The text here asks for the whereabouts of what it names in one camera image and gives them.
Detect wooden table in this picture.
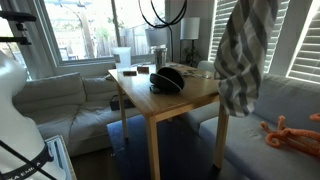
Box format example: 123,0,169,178
109,63,219,180

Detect black oval basket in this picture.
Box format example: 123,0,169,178
149,67,185,94

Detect grey sofa by blinds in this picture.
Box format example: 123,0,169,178
179,60,320,180

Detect white frame rack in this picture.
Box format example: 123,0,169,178
45,135,77,180

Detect orange plush toy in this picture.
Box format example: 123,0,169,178
260,115,320,157

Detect metal tumbler cup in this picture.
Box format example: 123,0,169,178
152,47,167,70

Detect small dark flat box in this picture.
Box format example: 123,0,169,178
123,71,137,76

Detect small brown box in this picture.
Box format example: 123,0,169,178
137,66,149,74

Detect white window blinds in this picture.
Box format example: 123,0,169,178
209,0,290,74

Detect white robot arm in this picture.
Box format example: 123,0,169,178
0,52,66,180

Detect white shade floor lamp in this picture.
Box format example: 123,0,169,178
180,17,200,65

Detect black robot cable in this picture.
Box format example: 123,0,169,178
137,0,188,29

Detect dark blue rug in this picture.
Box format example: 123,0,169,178
106,114,248,180

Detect grey striped towel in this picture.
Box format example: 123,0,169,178
214,0,281,117

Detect light grey sofa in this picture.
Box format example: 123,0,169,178
13,72,121,157

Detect black bag on sofa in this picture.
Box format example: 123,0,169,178
110,95,135,111

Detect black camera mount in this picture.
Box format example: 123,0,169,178
0,11,37,45

